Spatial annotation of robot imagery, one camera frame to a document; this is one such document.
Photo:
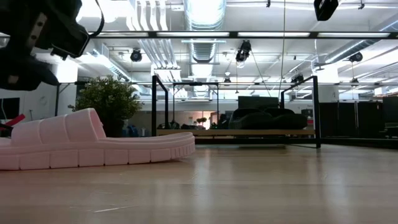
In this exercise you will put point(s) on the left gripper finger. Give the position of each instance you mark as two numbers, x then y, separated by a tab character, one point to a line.
25	74

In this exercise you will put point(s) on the pink rubber slide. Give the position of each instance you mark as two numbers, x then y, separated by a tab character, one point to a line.
93	149

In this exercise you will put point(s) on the red black chair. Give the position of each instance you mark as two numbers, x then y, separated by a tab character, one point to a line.
15	119

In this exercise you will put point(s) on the small green potted plant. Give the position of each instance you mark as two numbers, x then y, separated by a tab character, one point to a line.
109	99

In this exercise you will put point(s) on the black hanging spotlight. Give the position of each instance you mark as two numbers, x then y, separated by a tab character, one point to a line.
243	51
136	56
356	57

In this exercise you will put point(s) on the large black screen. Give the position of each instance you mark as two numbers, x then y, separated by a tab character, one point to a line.
258	101

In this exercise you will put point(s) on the black room divider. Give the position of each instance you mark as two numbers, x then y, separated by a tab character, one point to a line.
348	119

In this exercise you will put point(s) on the black wall monitor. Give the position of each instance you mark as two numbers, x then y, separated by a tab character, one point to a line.
11	108

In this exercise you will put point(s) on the silver ceiling air duct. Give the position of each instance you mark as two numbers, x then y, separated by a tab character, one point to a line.
203	12

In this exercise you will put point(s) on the wooden shelf with black frame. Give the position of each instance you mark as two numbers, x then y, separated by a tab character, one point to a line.
217	132

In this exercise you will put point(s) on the black aluminium rig frame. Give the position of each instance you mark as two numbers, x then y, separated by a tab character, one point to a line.
233	34

